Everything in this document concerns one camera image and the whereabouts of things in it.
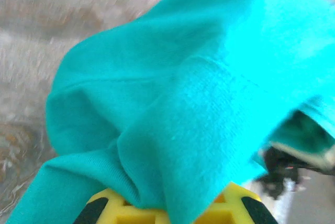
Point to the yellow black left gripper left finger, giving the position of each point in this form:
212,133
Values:
110,211

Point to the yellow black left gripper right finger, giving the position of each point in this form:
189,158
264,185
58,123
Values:
235,208

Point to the teal t-shirt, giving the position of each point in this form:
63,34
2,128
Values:
167,90

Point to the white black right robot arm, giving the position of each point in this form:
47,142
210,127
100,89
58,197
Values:
280,171

